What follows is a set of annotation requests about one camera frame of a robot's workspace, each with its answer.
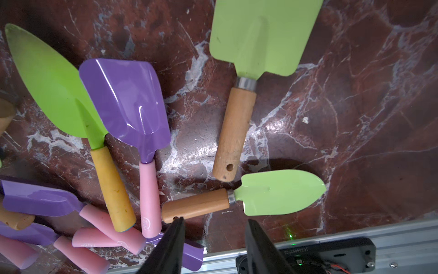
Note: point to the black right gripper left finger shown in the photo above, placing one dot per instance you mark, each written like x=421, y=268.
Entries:
x=166, y=258

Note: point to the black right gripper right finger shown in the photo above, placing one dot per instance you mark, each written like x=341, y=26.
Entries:
x=263, y=250

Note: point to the green square shovel wooden handle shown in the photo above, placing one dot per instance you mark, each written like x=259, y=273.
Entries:
x=257, y=37

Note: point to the purple square shovel pink handle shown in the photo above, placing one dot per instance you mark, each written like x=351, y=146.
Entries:
x=46, y=201
x=133, y=240
x=129, y=100

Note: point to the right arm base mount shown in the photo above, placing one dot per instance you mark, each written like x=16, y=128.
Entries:
x=350, y=256

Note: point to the green trowel yellow handle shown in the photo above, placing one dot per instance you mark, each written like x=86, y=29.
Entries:
x=55, y=85

